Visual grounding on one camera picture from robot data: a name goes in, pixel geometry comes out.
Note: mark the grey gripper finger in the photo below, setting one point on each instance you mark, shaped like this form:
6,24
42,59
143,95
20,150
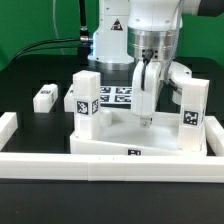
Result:
145,122

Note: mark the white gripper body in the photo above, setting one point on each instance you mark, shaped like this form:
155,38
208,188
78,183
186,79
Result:
145,94

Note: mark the white desk top tray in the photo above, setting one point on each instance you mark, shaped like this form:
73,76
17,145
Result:
121,134

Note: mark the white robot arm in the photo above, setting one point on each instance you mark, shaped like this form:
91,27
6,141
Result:
144,33

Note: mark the fiducial marker plate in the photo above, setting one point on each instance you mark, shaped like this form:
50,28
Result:
117,95

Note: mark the white U-shaped obstacle fence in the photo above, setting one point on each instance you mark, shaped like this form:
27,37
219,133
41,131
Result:
164,167

